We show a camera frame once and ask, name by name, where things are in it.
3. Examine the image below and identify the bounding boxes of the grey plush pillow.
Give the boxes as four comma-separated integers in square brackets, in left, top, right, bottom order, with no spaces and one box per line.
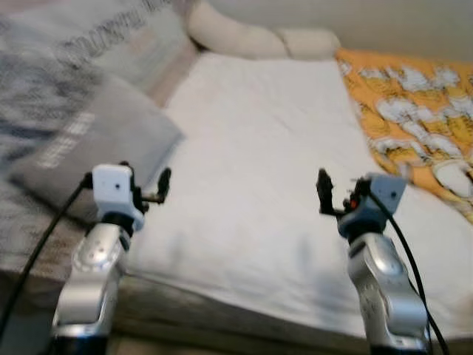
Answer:
[7,74,186,224]

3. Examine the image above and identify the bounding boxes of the white quilted mattress pad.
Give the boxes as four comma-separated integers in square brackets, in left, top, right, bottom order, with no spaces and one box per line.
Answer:
[122,52,473,341]

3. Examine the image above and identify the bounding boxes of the orange duck print sheet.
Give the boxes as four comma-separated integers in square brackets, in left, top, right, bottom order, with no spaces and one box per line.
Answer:
[335,48,473,224]

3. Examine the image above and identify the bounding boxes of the beige quilted mattress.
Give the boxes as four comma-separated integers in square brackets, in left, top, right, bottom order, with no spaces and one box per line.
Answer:
[0,222,473,355]

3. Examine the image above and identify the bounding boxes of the white grey ornament print blanket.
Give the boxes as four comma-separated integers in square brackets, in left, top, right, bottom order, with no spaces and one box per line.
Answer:
[0,0,199,178]

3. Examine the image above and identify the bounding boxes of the beige long bolster cushion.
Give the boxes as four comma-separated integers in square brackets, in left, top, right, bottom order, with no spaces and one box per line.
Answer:
[186,0,342,61]

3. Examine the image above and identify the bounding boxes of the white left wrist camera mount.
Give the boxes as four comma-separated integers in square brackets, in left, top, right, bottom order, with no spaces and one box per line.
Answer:
[91,164,146,231]

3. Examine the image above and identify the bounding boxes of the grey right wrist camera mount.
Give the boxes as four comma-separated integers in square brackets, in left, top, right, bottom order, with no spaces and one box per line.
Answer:
[338,174,409,239]

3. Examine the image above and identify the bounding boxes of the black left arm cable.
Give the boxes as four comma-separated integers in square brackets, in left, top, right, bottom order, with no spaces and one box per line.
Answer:
[0,172,95,337]

